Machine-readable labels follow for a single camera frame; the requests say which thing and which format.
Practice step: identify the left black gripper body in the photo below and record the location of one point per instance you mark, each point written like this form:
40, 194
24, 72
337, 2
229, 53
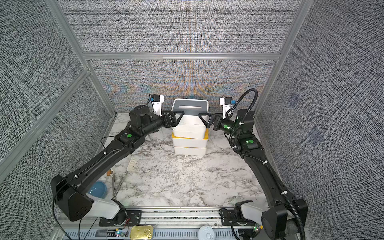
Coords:
165, 123

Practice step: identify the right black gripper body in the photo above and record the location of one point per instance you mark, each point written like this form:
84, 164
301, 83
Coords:
219, 120

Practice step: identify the grey lid tissue box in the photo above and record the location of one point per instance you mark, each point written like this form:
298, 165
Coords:
191, 107

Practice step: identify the yellow lid tissue box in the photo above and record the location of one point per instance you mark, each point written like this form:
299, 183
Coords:
191, 143

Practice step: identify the large bamboo lid tissue box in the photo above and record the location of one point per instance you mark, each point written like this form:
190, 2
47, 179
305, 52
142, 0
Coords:
190, 151

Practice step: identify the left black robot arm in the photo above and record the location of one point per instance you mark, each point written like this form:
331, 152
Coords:
71, 192

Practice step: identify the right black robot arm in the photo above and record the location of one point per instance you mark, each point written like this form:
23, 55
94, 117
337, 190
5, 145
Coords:
281, 200

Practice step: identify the white slotted spatula tongs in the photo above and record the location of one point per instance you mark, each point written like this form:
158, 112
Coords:
118, 185

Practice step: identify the blue ceramic bowl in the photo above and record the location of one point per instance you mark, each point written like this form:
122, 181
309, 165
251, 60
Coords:
98, 189

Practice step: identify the white round lid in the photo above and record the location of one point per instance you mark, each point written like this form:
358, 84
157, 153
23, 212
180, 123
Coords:
206, 233

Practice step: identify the gold sardine tin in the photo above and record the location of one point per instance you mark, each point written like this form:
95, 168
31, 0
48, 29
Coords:
142, 232

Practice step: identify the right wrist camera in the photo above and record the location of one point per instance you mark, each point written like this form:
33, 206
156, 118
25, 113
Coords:
228, 106

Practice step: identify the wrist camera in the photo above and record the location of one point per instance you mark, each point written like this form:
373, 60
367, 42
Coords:
157, 101
228, 106

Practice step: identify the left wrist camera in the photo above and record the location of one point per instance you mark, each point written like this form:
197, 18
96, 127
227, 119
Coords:
157, 101

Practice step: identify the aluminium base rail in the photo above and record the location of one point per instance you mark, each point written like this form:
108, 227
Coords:
168, 224

